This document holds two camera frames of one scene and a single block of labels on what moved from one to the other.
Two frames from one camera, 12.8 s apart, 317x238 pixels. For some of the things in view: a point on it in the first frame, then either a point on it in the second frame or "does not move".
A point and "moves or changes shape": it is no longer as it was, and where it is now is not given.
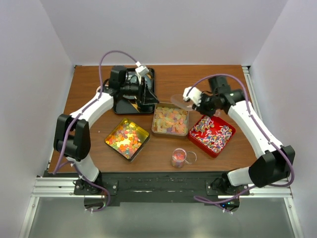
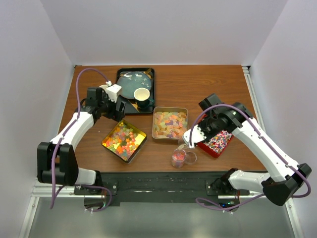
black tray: x=138 y=96 does not move
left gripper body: x=143 y=90 → x=113 y=113
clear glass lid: x=191 y=157 does not move
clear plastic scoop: x=179 y=101 → x=180 y=147
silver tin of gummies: x=169 y=120 moves or changes shape
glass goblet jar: x=178 y=157 does not move
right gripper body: x=208 y=106 → x=209 y=127
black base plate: x=179 y=187 does not move
